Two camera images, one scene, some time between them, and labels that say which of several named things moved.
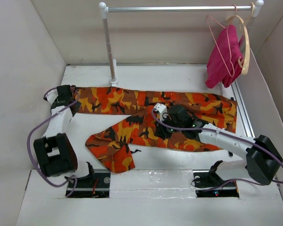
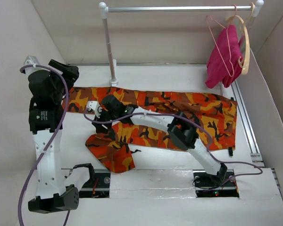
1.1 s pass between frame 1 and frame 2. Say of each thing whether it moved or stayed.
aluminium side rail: stayed
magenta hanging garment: stayed
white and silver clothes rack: stayed
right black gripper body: moved
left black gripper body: moved
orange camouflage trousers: stayed
